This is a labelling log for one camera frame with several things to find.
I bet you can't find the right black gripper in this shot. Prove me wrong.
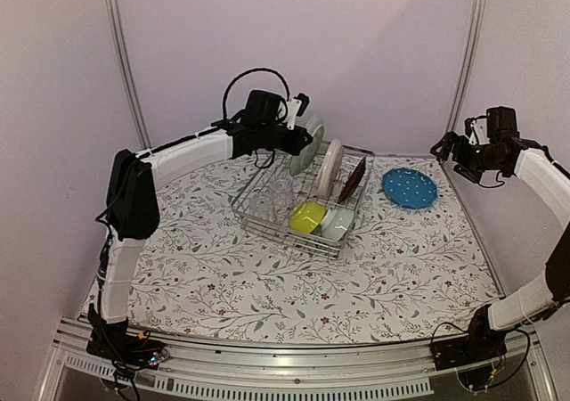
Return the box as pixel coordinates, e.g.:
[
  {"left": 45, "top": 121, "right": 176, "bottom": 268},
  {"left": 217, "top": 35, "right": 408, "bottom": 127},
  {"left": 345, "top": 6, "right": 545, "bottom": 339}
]
[{"left": 430, "top": 132, "right": 504, "bottom": 184}]

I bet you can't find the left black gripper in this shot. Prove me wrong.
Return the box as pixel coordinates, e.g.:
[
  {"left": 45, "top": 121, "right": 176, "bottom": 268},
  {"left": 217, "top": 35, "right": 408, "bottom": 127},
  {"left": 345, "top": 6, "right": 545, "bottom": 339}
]
[{"left": 259, "top": 121, "right": 313, "bottom": 155}]

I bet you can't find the pale green flower plate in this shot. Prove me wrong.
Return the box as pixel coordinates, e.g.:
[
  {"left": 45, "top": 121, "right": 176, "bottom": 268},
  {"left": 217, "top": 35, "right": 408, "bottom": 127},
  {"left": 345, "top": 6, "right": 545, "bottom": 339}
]
[{"left": 289, "top": 113, "right": 325, "bottom": 176}]

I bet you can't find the blue polka dot plate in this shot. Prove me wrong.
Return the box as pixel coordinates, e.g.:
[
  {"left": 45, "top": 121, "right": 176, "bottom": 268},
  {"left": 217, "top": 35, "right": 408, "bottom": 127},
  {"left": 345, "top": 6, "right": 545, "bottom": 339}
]
[{"left": 381, "top": 168, "right": 438, "bottom": 210}]

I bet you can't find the white ribbed plate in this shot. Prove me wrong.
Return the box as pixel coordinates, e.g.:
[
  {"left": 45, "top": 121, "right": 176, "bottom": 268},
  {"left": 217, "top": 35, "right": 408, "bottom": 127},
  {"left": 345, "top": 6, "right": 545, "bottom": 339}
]
[{"left": 316, "top": 138, "right": 344, "bottom": 200}]

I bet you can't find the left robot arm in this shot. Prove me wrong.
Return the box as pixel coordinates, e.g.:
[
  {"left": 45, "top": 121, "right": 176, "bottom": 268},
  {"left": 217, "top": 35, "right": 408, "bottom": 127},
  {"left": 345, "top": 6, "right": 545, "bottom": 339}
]
[{"left": 88, "top": 90, "right": 313, "bottom": 360}]

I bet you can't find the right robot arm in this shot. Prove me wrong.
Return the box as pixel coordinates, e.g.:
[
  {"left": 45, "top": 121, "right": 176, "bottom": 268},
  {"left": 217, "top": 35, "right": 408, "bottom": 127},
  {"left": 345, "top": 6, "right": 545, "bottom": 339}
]
[{"left": 430, "top": 106, "right": 569, "bottom": 362}]

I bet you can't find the clear glass rear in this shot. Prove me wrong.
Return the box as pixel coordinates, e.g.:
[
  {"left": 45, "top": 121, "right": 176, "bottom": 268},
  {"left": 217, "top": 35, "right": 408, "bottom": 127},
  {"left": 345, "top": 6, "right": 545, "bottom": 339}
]
[{"left": 267, "top": 176, "right": 293, "bottom": 209}]

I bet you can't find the clear glass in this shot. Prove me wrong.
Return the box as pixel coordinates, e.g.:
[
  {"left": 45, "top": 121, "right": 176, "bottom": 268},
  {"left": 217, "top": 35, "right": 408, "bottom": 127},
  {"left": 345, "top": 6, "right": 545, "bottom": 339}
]
[
  {"left": 267, "top": 176, "right": 293, "bottom": 209},
  {"left": 248, "top": 192, "right": 277, "bottom": 222}
]

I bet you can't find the clear glass front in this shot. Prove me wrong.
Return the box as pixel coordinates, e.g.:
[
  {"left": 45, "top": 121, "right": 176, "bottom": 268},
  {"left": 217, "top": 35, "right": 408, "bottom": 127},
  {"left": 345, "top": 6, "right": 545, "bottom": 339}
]
[{"left": 248, "top": 192, "right": 277, "bottom": 222}]

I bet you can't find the yellow green bowl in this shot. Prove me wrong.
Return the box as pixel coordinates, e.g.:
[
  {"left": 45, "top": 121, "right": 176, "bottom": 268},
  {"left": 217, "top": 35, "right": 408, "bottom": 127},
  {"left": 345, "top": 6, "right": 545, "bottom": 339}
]
[{"left": 289, "top": 200, "right": 327, "bottom": 233}]

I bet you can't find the dark red black plate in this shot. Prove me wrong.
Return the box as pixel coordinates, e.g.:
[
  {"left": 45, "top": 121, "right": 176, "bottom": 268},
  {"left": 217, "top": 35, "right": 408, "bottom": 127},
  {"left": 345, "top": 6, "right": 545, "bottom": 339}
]
[{"left": 337, "top": 157, "right": 366, "bottom": 204}]

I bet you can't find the white grey patterned bowl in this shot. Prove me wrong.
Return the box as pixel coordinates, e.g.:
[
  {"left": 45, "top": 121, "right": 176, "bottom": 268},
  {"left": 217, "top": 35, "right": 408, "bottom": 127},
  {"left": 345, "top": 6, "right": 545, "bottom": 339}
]
[{"left": 321, "top": 208, "right": 354, "bottom": 241}]

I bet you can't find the floral table mat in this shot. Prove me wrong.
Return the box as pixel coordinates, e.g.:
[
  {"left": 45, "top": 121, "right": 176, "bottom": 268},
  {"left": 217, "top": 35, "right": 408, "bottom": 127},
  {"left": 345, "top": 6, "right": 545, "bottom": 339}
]
[{"left": 127, "top": 157, "right": 502, "bottom": 344}]

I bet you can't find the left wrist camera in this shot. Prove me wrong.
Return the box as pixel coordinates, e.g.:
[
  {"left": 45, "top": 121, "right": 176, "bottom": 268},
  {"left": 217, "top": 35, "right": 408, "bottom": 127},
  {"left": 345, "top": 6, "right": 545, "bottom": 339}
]
[{"left": 284, "top": 93, "right": 310, "bottom": 130}]

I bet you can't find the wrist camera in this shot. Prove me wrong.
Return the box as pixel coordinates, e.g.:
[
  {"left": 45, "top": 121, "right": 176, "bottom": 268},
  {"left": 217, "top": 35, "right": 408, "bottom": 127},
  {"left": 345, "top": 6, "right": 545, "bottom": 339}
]
[
  {"left": 284, "top": 93, "right": 310, "bottom": 130},
  {"left": 464, "top": 115, "right": 489, "bottom": 145}
]

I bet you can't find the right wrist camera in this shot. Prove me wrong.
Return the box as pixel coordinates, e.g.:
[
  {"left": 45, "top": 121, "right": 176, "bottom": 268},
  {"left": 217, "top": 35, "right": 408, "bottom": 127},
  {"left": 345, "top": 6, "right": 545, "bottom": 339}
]
[{"left": 464, "top": 115, "right": 489, "bottom": 145}]

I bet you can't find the wire dish rack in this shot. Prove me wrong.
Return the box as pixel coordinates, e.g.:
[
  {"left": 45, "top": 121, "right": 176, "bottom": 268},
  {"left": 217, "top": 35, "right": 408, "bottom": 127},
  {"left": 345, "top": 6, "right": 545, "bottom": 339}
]
[{"left": 232, "top": 143, "right": 375, "bottom": 258}]

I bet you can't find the right aluminium frame post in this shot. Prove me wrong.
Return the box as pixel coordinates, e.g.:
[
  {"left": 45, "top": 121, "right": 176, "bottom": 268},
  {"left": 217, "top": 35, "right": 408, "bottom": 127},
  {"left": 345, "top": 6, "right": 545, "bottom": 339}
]
[{"left": 446, "top": 0, "right": 486, "bottom": 131}]

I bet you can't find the aluminium frame post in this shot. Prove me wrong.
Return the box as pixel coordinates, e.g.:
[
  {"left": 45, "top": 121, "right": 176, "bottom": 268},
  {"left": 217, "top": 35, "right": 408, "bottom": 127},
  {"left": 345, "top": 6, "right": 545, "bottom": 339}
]
[
  {"left": 446, "top": 0, "right": 486, "bottom": 131},
  {"left": 105, "top": 0, "right": 151, "bottom": 149}
]

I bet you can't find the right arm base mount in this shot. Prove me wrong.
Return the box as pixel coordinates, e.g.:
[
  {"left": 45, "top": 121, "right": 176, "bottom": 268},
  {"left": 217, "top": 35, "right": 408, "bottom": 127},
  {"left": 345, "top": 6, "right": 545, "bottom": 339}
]
[{"left": 430, "top": 331, "right": 507, "bottom": 392}]

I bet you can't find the aluminium front rail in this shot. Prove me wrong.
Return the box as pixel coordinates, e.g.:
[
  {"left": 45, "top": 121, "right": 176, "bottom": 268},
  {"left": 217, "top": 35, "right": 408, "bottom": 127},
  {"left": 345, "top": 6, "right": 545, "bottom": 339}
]
[{"left": 36, "top": 318, "right": 561, "bottom": 400}]

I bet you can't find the left aluminium frame post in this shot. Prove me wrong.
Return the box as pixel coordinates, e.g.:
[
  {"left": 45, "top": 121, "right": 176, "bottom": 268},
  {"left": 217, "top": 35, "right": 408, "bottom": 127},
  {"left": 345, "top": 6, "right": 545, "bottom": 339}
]
[{"left": 105, "top": 0, "right": 151, "bottom": 149}]

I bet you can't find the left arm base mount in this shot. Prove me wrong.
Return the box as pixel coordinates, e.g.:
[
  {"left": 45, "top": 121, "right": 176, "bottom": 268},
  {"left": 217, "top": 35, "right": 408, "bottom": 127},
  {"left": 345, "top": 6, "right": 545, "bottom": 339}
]
[{"left": 86, "top": 324, "right": 170, "bottom": 371}]

